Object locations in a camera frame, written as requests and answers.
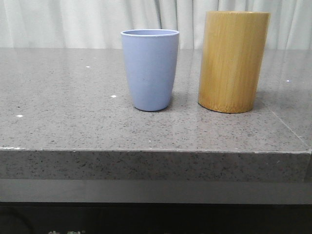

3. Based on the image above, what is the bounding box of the bamboo cylinder holder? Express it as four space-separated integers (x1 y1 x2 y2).
198 11 270 114

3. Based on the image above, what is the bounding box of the white curtain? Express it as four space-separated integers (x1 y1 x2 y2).
0 0 312 50

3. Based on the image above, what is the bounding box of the blue plastic cup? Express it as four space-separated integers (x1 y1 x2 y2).
121 29 179 112

